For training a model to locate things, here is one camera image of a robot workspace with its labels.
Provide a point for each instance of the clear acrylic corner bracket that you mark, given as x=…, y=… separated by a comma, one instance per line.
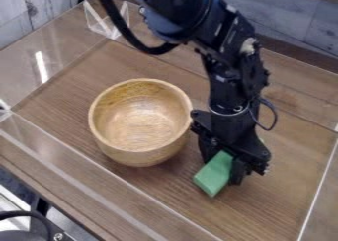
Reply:
x=102, y=25

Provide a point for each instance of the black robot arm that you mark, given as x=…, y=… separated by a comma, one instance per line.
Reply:
x=229, y=48

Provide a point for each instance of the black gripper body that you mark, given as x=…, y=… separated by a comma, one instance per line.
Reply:
x=235, y=131

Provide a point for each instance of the wooden bowl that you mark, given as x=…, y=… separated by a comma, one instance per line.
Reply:
x=139, y=121

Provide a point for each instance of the clear acrylic barrier wall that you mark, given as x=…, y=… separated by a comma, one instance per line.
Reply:
x=52, y=73

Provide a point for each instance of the black stand with cable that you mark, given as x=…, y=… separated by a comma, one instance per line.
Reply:
x=23, y=225

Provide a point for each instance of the green rectangular block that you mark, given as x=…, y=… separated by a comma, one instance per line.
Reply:
x=213, y=176

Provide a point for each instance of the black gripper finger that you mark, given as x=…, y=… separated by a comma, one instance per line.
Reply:
x=209, y=146
x=241, y=169

